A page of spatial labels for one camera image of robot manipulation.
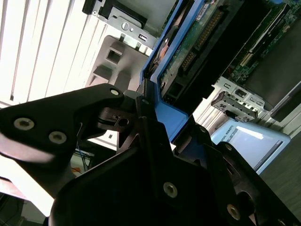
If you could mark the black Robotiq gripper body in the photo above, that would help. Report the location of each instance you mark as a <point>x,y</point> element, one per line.
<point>113,193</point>

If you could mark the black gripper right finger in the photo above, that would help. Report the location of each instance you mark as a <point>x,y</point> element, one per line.
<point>235,181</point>

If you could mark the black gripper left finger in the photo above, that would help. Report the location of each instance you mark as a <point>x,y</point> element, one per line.
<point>58,111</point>

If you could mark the hard disk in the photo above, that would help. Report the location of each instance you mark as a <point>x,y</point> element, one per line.
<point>171,113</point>

